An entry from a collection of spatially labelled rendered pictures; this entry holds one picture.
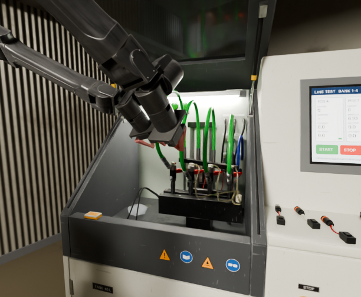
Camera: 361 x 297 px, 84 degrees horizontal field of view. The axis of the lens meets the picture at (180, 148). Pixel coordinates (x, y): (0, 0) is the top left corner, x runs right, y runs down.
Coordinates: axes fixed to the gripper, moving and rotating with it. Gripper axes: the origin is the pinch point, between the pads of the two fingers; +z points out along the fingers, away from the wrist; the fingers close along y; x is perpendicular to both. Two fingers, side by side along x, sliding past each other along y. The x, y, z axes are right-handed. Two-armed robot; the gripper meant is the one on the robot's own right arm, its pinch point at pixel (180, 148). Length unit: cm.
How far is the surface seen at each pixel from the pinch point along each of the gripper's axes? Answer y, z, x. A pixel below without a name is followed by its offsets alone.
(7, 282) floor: -76, 95, 169
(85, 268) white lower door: -36, 28, 36
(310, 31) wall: 271, 98, -33
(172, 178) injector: 5.2, 27.6, 17.2
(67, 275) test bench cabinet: -41, 30, 44
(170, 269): -25.7, 29.3, 5.0
